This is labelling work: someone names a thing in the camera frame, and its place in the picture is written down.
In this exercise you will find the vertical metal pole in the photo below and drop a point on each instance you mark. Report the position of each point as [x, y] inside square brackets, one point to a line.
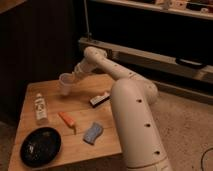
[88, 33]

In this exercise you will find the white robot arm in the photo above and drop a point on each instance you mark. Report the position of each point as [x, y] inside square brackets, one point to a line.
[130, 97]

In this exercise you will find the blue sponge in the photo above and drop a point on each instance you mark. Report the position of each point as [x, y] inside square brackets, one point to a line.
[93, 133]

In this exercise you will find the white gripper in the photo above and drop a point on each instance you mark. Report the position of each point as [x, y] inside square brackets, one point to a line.
[79, 74]

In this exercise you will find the white shelf rail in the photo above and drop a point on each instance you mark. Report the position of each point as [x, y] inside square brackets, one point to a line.
[150, 60]

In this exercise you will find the white plastic bottle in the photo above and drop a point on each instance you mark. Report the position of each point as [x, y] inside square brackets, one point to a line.
[40, 109]

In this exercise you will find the wooden low table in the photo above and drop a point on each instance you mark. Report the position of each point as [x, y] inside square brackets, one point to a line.
[71, 116]

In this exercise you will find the orange carrot toy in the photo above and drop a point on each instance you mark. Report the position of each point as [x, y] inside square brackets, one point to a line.
[67, 119]

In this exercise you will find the black handle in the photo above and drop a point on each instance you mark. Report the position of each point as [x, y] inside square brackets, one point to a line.
[190, 64]

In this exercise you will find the black round plate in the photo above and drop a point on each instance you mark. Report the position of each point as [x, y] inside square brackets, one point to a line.
[40, 147]

